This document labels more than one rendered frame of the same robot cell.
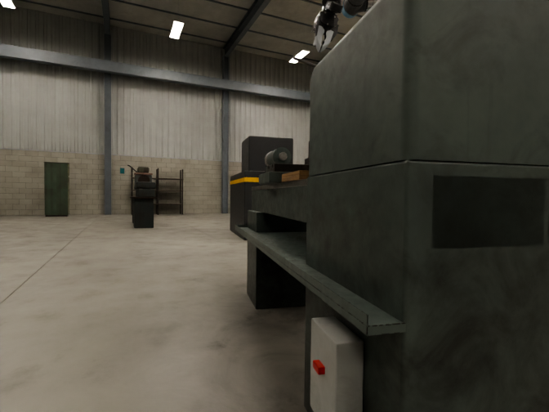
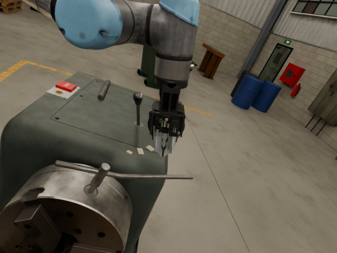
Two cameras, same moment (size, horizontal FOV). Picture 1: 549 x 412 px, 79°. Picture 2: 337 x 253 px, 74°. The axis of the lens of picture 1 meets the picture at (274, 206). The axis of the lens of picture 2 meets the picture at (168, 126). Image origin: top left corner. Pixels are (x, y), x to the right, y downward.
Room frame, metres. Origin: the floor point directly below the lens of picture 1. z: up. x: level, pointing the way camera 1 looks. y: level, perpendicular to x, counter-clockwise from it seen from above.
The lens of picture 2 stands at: (1.77, -0.14, 1.66)
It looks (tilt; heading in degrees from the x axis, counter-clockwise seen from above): 26 degrees down; 184
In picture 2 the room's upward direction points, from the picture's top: 23 degrees clockwise
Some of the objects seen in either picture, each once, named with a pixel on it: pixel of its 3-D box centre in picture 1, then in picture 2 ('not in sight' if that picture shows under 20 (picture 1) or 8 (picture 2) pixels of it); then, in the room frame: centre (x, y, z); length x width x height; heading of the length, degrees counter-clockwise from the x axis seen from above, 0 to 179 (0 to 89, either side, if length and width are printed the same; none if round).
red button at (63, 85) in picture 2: not in sight; (66, 87); (1.01, -0.63, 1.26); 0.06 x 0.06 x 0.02; 14
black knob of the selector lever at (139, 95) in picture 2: not in sight; (137, 99); (1.11, -0.32, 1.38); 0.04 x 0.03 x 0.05; 14
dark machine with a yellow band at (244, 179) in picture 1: (265, 187); not in sight; (7.01, 0.20, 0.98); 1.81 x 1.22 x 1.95; 16
